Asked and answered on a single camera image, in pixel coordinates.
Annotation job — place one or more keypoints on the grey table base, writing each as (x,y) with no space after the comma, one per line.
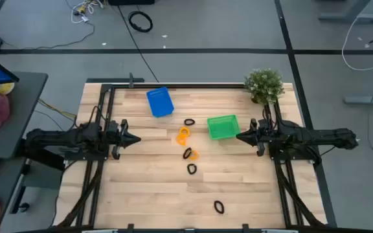
(348,16)
(368,98)

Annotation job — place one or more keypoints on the small green potted plant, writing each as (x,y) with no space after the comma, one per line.
(264,85)

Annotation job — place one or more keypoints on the desk foot with caster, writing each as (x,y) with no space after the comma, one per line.
(19,194)

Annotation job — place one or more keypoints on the green plastic basket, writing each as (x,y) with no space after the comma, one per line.
(222,127)

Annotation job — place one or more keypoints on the black aluminium table frame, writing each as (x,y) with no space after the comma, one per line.
(189,85)

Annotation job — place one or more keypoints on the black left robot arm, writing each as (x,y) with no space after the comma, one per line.
(60,137)

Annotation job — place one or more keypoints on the black floor box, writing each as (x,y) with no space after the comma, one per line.
(131,2)

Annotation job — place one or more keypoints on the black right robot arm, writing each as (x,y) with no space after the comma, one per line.
(319,136)

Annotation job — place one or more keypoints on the blue plastic basket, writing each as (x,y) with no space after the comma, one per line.
(160,106)

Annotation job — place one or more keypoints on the dark grey desk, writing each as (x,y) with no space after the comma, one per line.
(5,181)

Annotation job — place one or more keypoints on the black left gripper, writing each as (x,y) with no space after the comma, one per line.
(121,139)

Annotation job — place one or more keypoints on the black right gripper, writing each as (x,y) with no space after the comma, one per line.
(260,136)

